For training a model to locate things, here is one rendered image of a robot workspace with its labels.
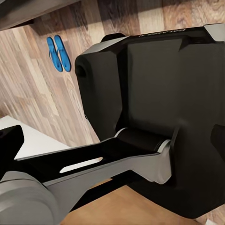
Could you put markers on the bed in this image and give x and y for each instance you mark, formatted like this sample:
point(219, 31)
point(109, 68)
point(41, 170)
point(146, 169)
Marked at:
point(17, 13)

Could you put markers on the sandal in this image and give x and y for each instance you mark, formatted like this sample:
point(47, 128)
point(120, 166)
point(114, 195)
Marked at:
point(65, 62)
point(54, 54)

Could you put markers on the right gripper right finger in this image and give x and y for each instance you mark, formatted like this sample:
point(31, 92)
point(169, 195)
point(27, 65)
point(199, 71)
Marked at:
point(217, 139)

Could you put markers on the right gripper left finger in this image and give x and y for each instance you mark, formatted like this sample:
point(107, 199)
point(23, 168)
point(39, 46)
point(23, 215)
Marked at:
point(11, 140)

